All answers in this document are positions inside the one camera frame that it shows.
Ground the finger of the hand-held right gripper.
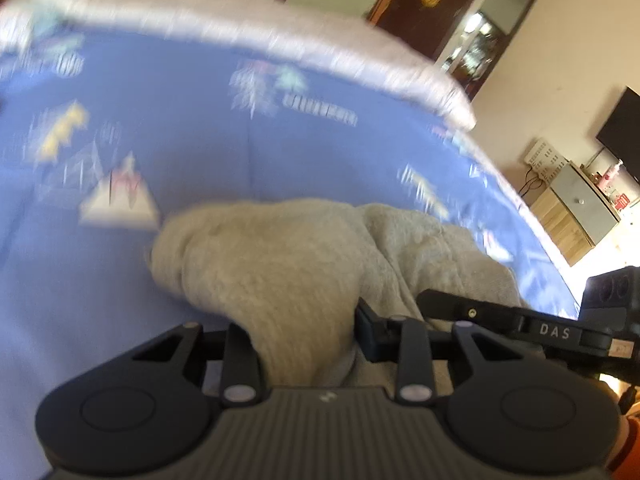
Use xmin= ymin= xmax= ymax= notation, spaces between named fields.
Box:
xmin=416 ymin=288 xmax=523 ymax=335

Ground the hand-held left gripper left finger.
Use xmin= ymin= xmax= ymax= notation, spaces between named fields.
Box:
xmin=131 ymin=321 xmax=269 ymax=407

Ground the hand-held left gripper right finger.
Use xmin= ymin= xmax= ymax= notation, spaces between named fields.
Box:
xmin=353 ymin=297 xmax=547 ymax=406

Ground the wooden cabinet with grey door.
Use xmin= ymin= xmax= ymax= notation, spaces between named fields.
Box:
xmin=529 ymin=162 xmax=624 ymax=267

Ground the white power strip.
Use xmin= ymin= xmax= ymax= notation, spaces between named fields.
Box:
xmin=523 ymin=138 xmax=571 ymax=184

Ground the black television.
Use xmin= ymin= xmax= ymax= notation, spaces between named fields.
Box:
xmin=595 ymin=86 xmax=640 ymax=184

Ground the blue printed bedsheet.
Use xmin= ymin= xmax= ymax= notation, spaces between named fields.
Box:
xmin=0 ymin=24 xmax=585 ymax=480

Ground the white quilt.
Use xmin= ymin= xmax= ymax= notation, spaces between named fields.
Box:
xmin=0 ymin=0 xmax=478 ymax=132

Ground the dark brown door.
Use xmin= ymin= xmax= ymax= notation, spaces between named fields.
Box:
xmin=366 ymin=0 xmax=546 ymax=102

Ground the black cable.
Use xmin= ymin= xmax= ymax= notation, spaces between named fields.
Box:
xmin=517 ymin=167 xmax=544 ymax=197

